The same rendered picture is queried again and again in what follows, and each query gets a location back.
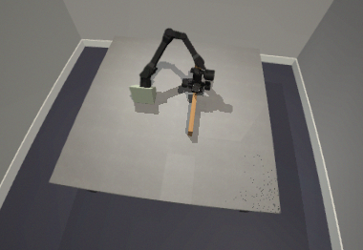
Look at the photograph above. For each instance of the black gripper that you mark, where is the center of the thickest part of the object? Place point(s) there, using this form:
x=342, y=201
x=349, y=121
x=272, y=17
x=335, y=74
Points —
x=186, y=83

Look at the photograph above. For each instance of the wooden plank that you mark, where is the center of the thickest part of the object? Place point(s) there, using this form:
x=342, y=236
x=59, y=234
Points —
x=192, y=114

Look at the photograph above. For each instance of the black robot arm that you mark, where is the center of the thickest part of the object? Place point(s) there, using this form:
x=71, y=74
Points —
x=151, y=68

